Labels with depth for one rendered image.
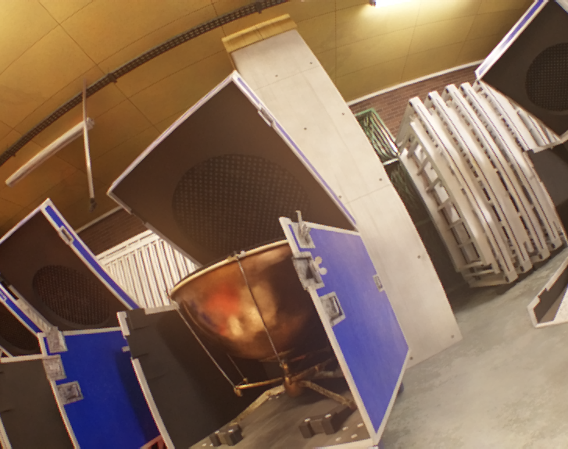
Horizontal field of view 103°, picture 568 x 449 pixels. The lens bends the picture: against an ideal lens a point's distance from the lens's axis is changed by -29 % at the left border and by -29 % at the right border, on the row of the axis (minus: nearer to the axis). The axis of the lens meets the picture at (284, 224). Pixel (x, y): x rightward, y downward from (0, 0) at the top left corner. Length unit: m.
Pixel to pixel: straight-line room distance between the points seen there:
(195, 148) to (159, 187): 0.35
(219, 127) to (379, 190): 1.22
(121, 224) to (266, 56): 3.61
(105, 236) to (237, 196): 3.99
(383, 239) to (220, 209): 1.09
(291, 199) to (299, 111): 0.94
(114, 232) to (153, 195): 3.60
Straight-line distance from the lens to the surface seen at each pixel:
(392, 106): 5.21
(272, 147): 1.60
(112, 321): 2.60
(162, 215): 1.98
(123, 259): 3.81
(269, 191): 1.80
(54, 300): 2.75
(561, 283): 2.26
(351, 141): 2.40
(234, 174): 1.75
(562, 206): 2.66
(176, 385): 1.77
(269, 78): 2.80
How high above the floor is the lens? 0.67
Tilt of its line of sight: 15 degrees up
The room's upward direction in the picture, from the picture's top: 23 degrees counter-clockwise
